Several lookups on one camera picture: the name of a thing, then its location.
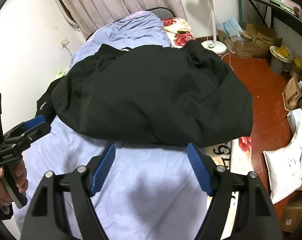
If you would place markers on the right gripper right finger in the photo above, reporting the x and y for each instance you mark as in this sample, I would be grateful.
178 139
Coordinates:
203 167

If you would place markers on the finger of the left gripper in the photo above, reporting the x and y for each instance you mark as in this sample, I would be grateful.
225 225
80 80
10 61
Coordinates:
37 132
33 122

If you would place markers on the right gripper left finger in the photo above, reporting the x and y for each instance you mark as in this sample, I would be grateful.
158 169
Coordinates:
99 167

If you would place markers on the black zip jacket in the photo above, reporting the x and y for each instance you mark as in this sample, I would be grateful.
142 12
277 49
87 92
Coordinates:
155 94

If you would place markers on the person left hand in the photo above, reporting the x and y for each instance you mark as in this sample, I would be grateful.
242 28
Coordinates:
13 184

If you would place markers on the light blue bed quilt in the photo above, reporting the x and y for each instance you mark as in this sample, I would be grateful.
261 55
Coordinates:
151 192

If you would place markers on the white sack bag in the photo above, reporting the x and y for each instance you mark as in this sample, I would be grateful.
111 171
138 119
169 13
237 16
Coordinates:
284 168

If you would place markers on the brown paper bag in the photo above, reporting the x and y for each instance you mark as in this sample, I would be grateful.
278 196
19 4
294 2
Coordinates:
291 94

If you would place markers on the cardboard box by fan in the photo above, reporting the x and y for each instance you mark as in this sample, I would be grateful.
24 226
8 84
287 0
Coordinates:
236 40

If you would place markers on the grey waste bin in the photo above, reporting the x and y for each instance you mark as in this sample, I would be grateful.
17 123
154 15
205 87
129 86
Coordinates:
281 59

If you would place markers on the wall power socket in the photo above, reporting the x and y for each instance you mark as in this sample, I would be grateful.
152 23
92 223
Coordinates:
64 42

